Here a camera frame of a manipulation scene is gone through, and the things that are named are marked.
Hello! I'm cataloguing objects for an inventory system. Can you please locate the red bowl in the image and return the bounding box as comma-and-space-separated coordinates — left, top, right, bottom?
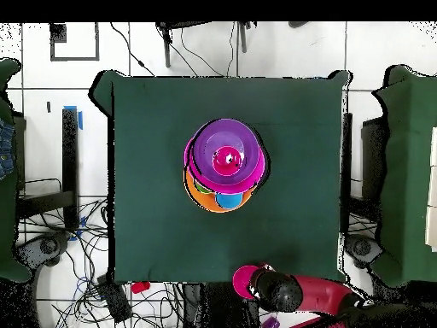
231, 264, 261, 302

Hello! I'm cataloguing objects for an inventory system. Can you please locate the blue cup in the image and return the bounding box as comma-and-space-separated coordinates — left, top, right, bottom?
215, 191, 244, 210

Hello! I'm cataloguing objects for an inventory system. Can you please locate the pink bowl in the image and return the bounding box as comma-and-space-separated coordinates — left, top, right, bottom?
183, 133, 268, 196

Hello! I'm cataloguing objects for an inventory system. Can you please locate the orange bowl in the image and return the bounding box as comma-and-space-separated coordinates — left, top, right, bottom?
183, 168, 256, 214

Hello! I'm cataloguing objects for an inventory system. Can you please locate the red cup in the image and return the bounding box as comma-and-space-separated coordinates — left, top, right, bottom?
212, 145, 244, 178

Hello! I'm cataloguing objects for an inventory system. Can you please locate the purple bowl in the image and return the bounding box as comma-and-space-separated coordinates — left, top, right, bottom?
192, 118, 263, 178

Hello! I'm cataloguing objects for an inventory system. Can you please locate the purple cup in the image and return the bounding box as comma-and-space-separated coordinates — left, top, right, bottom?
259, 314, 282, 328

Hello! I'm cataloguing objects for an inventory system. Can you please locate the black chair base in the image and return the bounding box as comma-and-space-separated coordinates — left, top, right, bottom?
15, 231, 73, 268
343, 233, 385, 269

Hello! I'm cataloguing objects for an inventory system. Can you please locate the dark green tablecloth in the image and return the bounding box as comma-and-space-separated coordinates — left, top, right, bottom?
89, 68, 353, 285

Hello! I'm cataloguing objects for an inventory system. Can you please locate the small red object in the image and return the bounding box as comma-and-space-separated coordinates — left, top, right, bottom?
130, 280, 152, 295

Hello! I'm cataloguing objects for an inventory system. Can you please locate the black power strip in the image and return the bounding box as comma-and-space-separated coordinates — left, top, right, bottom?
96, 275, 133, 325

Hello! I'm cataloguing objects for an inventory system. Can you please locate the green cloth covered table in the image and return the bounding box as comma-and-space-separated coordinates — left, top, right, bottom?
0, 58, 33, 284
370, 63, 437, 289

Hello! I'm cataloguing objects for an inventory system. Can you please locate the blue tape strip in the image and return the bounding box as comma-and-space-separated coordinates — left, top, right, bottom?
63, 104, 84, 132

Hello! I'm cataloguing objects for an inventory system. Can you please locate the person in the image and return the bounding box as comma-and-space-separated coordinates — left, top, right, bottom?
0, 117, 17, 181

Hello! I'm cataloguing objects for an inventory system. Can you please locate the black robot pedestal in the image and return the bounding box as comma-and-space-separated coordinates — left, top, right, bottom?
180, 282, 262, 328

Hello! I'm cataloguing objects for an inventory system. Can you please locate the black table frame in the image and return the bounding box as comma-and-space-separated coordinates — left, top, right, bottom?
340, 112, 388, 240
15, 108, 81, 234

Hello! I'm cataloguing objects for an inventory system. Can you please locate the floor cable bundle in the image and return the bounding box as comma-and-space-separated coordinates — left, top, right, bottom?
16, 197, 185, 328

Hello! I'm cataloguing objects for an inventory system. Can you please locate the black floor cable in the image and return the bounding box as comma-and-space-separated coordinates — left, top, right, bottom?
109, 22, 156, 77

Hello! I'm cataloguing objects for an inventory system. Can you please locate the black square frame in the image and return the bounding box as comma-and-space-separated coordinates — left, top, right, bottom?
50, 22, 101, 62

